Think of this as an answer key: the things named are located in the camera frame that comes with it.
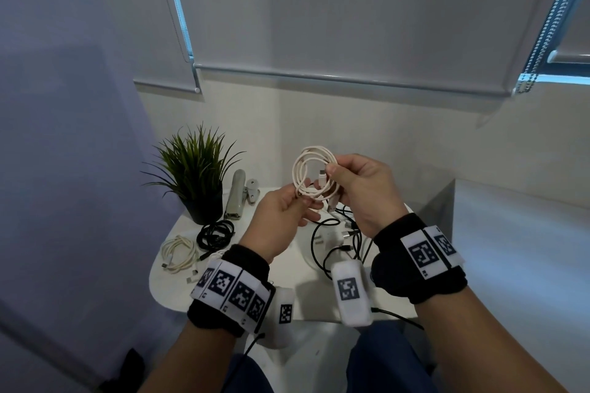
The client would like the person's right hand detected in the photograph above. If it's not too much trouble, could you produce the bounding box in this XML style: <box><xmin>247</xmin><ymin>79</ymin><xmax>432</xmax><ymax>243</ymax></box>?
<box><xmin>324</xmin><ymin>154</ymin><xmax>410</xmax><ymax>239</ymax></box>

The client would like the person's left hand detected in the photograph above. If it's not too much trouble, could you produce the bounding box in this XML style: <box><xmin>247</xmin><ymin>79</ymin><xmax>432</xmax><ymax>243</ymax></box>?
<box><xmin>238</xmin><ymin>184</ymin><xmax>325</xmax><ymax>265</ymax></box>

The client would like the thin black cable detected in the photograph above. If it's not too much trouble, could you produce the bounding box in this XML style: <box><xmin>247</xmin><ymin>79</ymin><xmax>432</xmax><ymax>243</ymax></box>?
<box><xmin>311</xmin><ymin>206</ymin><xmax>365</xmax><ymax>281</ymax></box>

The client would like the pile of cables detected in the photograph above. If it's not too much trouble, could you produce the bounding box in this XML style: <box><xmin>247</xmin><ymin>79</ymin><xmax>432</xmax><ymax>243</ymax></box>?
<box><xmin>311</xmin><ymin>203</ymin><xmax>384</xmax><ymax>281</ymax></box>

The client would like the black usb cable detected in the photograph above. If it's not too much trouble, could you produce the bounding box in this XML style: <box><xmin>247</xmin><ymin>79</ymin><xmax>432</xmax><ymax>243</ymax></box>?
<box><xmin>195</xmin><ymin>220</ymin><xmax>236</xmax><ymax>253</ymax></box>

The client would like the off-white usb cable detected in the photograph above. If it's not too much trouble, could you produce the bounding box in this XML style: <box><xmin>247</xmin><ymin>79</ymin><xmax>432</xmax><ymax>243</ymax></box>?
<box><xmin>293</xmin><ymin>145</ymin><xmax>342</xmax><ymax>214</ymax></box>

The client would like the white charging cable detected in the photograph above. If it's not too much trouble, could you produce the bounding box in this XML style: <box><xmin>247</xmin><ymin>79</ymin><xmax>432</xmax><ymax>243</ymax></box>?
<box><xmin>186</xmin><ymin>249</ymin><xmax>227</xmax><ymax>286</ymax></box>

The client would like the beige charging cable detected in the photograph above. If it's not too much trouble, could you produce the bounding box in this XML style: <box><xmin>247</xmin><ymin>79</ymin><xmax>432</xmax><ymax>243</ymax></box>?
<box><xmin>160</xmin><ymin>235</ymin><xmax>200</xmax><ymax>274</ymax></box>

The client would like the person's right forearm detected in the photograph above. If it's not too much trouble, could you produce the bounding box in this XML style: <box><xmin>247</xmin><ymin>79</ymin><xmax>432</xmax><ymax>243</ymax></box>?
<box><xmin>414</xmin><ymin>286</ymin><xmax>570</xmax><ymax>393</ymax></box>

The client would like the person's left forearm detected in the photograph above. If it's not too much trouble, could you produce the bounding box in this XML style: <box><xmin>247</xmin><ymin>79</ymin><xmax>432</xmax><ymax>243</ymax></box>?
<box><xmin>138</xmin><ymin>321</ymin><xmax>250</xmax><ymax>393</ymax></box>

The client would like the person's left leg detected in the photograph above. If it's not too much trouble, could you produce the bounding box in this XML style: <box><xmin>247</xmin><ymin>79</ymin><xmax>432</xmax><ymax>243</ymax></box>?
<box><xmin>221</xmin><ymin>353</ymin><xmax>275</xmax><ymax>393</ymax></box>

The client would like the person's leg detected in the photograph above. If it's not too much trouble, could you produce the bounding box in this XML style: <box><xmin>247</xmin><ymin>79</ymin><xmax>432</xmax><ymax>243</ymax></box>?
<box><xmin>221</xmin><ymin>353</ymin><xmax>275</xmax><ymax>393</ymax></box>
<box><xmin>345</xmin><ymin>321</ymin><xmax>439</xmax><ymax>393</ymax></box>

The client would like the person's right leg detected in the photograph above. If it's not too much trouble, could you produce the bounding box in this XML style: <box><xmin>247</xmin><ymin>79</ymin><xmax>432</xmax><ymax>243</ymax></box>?
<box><xmin>345</xmin><ymin>321</ymin><xmax>439</xmax><ymax>393</ymax></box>

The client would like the grey oblong device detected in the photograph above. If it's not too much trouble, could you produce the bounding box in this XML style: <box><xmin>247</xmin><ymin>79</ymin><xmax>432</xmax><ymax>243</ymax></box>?
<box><xmin>224</xmin><ymin>169</ymin><xmax>248</xmax><ymax>221</ymax></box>

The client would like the white charger adapter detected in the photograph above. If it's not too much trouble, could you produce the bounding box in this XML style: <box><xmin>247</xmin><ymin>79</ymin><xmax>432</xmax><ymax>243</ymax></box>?
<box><xmin>324</xmin><ymin>229</ymin><xmax>347</xmax><ymax>251</ymax></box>

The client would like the green plant in black pot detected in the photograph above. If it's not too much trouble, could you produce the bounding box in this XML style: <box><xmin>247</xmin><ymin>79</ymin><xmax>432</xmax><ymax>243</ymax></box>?
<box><xmin>141</xmin><ymin>123</ymin><xmax>248</xmax><ymax>225</ymax></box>

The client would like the black wristband with marker tags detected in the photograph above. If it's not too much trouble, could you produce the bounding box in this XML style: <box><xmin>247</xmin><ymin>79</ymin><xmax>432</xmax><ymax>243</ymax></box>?
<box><xmin>371</xmin><ymin>212</ymin><xmax>469</xmax><ymax>305</ymax></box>
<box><xmin>187</xmin><ymin>244</ymin><xmax>277</xmax><ymax>338</ymax></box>

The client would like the wide white roller blind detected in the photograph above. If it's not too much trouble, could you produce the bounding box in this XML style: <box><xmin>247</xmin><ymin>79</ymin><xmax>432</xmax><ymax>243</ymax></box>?
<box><xmin>161</xmin><ymin>0</ymin><xmax>577</xmax><ymax>98</ymax></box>

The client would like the thin black camera cord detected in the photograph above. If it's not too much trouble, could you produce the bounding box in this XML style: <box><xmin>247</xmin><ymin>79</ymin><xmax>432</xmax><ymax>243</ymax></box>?
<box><xmin>221</xmin><ymin>332</ymin><xmax>267</xmax><ymax>393</ymax></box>
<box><xmin>371</xmin><ymin>307</ymin><xmax>425</xmax><ymax>330</ymax></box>

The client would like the metal bead chain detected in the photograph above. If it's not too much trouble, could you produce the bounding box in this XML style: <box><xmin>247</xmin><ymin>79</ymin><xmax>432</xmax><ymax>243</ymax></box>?
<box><xmin>515</xmin><ymin>0</ymin><xmax>590</xmax><ymax>94</ymax></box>

